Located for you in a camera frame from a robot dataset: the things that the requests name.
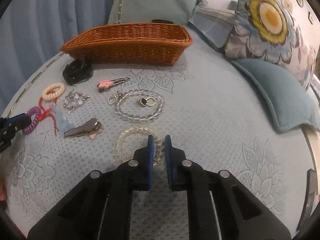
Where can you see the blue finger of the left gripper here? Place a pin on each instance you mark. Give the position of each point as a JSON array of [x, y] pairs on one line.
[[20, 120]]

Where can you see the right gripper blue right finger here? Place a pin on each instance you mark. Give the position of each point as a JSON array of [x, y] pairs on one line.
[[219, 206]]

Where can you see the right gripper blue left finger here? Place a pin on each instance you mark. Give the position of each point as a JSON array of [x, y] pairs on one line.
[[99, 206]]

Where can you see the light blue hair clip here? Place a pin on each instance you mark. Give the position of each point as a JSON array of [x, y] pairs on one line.
[[62, 123]]

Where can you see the silver metal hair clip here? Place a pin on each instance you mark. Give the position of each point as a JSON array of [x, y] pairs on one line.
[[91, 128]]

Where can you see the black wrist watch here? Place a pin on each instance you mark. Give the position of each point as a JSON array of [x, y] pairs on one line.
[[77, 71]]

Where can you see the pink star hair clip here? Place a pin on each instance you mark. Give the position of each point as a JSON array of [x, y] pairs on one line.
[[106, 84]]

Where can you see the person's left hand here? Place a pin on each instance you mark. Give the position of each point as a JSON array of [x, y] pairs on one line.
[[3, 194]]

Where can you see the blue curtain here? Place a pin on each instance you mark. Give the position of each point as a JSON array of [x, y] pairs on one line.
[[32, 32]]

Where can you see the teal plain cushion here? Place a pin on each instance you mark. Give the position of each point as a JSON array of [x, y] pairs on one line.
[[287, 100]]

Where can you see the brown wicker basket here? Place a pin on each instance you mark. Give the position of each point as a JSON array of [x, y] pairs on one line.
[[155, 44]]

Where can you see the teal headboard cover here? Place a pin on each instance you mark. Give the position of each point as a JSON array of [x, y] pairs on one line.
[[145, 11]]

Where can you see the floral yellow flower pillow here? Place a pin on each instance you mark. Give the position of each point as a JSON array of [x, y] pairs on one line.
[[265, 30]]

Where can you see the striped blue pillow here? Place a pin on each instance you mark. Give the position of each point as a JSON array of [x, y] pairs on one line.
[[213, 25]]

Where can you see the tiny square frame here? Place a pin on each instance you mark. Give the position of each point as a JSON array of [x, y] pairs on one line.
[[311, 17]]

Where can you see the beige butterfly frame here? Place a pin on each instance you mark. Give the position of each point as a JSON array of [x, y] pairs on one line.
[[287, 4]]

